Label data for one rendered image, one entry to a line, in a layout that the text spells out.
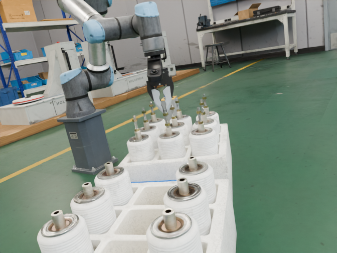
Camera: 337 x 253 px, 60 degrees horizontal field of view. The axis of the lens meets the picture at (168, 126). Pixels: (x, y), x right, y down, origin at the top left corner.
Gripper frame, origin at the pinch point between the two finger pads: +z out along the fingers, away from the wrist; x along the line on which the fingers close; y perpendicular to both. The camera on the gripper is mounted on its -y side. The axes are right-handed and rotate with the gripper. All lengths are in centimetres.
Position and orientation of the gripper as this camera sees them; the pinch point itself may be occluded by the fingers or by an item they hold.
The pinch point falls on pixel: (164, 109)
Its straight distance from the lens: 102.2
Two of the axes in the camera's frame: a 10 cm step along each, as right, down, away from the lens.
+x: -9.8, 1.7, 0.5
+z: 1.8, 9.5, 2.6
